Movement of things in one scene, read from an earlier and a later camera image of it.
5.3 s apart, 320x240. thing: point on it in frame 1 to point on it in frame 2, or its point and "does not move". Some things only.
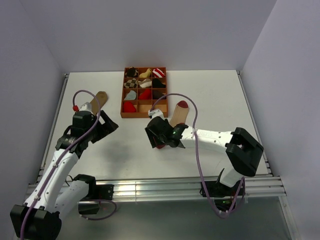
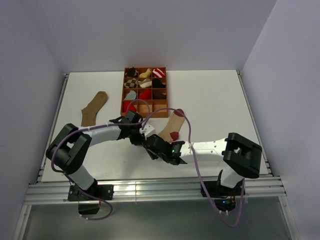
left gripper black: x=108 y=126 to x=138 y=141
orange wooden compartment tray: x=142 y=87 does not move
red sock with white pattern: x=129 y=107 does not move
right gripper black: x=150 y=135 to x=152 y=155
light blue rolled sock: x=131 y=95 does not move
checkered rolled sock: x=131 y=83 does not move
